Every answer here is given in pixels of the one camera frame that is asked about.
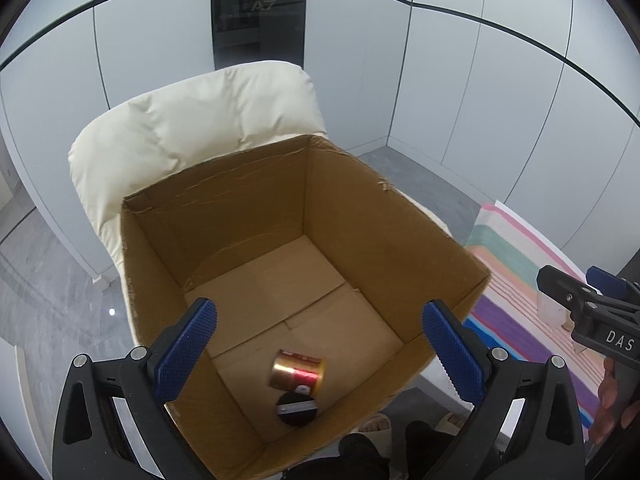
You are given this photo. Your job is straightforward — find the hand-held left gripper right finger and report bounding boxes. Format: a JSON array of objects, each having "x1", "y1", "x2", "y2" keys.
[{"x1": 422, "y1": 300, "x2": 586, "y2": 480}]

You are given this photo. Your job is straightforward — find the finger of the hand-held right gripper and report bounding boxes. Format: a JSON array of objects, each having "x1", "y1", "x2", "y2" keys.
[
  {"x1": 586, "y1": 266, "x2": 640, "y2": 303},
  {"x1": 537, "y1": 265, "x2": 603, "y2": 317}
]

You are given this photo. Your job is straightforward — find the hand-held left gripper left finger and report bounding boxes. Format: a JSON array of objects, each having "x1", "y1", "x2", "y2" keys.
[{"x1": 52, "y1": 297, "x2": 218, "y2": 480}]

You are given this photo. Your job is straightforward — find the gold and red can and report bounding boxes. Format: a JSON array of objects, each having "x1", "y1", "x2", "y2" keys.
[{"x1": 270, "y1": 349, "x2": 327, "y2": 391}]

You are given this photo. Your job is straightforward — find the black round cap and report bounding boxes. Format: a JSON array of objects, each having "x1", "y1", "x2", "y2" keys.
[{"x1": 274, "y1": 393, "x2": 319, "y2": 427}]

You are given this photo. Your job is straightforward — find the brown cardboard box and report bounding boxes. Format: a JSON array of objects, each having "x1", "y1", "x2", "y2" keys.
[{"x1": 121, "y1": 133, "x2": 492, "y2": 480}]

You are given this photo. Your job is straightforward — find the person's right hand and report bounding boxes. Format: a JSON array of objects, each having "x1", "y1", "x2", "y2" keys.
[{"x1": 588, "y1": 357, "x2": 637, "y2": 444}]

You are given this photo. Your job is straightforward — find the clear plastic case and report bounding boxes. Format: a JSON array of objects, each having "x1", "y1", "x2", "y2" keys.
[{"x1": 537, "y1": 290, "x2": 572, "y2": 332}]

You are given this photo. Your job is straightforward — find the striped pastel towel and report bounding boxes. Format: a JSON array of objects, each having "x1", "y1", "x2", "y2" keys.
[{"x1": 462, "y1": 200, "x2": 603, "y2": 431}]

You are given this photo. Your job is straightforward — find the beige slipper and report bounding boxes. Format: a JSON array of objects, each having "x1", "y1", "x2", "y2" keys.
[
  {"x1": 350, "y1": 412, "x2": 392, "y2": 436},
  {"x1": 434, "y1": 412, "x2": 472, "y2": 432}
]

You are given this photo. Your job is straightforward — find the person's dark trouser legs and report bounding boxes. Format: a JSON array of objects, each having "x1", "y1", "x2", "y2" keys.
[{"x1": 287, "y1": 420, "x2": 458, "y2": 480}]

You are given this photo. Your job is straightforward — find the cream padded chair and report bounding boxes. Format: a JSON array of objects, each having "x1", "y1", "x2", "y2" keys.
[{"x1": 68, "y1": 61, "x2": 453, "y2": 346}]

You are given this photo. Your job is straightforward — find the dark glass door panel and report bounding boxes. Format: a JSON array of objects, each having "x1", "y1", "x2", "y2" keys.
[{"x1": 211, "y1": 0, "x2": 311, "y2": 72}]

